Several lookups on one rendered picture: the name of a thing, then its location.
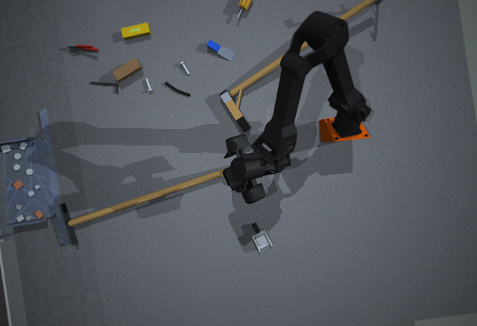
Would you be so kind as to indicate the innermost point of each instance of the long scraper with wooden handle and black blade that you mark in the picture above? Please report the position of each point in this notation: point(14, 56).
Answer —
point(85, 218)

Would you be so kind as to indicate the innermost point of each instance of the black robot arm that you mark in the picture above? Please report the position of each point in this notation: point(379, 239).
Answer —
point(327, 35)

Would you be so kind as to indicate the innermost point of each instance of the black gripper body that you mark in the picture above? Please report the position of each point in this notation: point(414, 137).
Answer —
point(254, 192)

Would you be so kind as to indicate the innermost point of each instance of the yellow-handled screwdriver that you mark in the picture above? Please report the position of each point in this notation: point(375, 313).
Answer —
point(243, 4)

